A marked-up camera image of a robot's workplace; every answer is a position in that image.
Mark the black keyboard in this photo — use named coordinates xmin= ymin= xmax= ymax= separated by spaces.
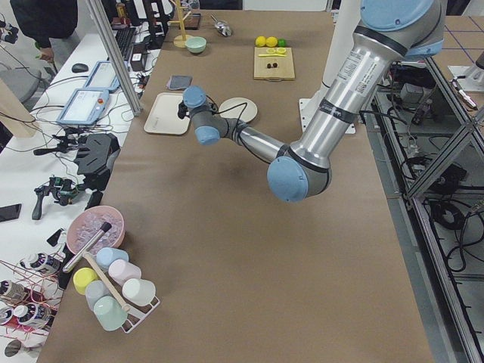
xmin=114 ymin=27 xmax=136 ymax=61

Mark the light green bowl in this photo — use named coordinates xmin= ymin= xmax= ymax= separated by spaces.
xmin=185 ymin=36 xmax=207 ymax=54

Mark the black computer mouse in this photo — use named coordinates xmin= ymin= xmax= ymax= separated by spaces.
xmin=71 ymin=63 xmax=89 ymax=73

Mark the white cup rack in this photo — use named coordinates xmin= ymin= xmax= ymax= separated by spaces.
xmin=82 ymin=252 xmax=162 ymax=334

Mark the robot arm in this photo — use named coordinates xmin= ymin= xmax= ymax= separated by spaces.
xmin=178 ymin=1 xmax=447 ymax=202

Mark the bamboo cutting board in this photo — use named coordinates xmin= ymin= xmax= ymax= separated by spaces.
xmin=253 ymin=47 xmax=296 ymax=81

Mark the round cream plate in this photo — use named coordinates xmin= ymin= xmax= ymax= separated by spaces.
xmin=219 ymin=97 xmax=258 ymax=123

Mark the metal scoop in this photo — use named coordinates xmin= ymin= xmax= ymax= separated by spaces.
xmin=210 ymin=14 xmax=232 ymax=37

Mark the white cup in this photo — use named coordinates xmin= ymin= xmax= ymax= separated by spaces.
xmin=122 ymin=278 xmax=156 ymax=306

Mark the black smartphone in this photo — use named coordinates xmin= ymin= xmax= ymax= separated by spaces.
xmin=0 ymin=203 xmax=22 ymax=222

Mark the blue teach pendant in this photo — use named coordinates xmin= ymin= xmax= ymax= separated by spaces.
xmin=84 ymin=60 xmax=120 ymax=92
xmin=56 ymin=88 xmax=110 ymax=126

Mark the person in black jacket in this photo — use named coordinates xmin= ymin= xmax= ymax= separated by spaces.
xmin=10 ymin=1 xmax=79 ymax=64

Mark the cream rectangular tray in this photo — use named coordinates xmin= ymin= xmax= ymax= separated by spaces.
xmin=144 ymin=92 xmax=190 ymax=135

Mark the yellow cup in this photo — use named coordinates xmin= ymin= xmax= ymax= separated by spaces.
xmin=73 ymin=267 xmax=99 ymax=295

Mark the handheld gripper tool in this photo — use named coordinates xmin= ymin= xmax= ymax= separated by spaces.
xmin=32 ymin=176 xmax=85 ymax=220

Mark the light blue cup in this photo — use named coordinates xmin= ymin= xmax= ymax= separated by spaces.
xmin=95 ymin=247 xmax=129 ymax=272

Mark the grey cup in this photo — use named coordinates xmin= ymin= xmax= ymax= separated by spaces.
xmin=85 ymin=280 xmax=111 ymax=311

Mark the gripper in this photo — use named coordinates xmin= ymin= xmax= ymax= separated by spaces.
xmin=177 ymin=101 xmax=189 ymax=119

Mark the metal muddler stick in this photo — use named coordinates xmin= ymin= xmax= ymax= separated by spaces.
xmin=62 ymin=222 xmax=112 ymax=274

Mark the grey folded cloth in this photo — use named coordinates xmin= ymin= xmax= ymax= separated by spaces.
xmin=166 ymin=75 xmax=193 ymax=91

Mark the pink cup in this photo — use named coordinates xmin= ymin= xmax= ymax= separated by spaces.
xmin=108 ymin=259 xmax=141 ymax=286

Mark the pink bowl with ice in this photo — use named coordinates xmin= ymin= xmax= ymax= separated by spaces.
xmin=67 ymin=206 xmax=125 ymax=254

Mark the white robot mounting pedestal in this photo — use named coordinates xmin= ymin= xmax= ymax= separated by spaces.
xmin=299 ymin=0 xmax=361 ymax=131

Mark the aluminium frame post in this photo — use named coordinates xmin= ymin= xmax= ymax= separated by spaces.
xmin=85 ymin=0 xmax=141 ymax=116

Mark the wooden mug tree stand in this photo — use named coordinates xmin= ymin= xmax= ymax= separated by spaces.
xmin=168 ymin=0 xmax=192 ymax=48

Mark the mint green cup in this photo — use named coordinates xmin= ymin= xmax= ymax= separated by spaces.
xmin=93 ymin=296 xmax=128 ymax=331

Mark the yellow lemon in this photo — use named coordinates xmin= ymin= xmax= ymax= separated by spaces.
xmin=255 ymin=36 xmax=266 ymax=48
xmin=265 ymin=36 xmax=278 ymax=48

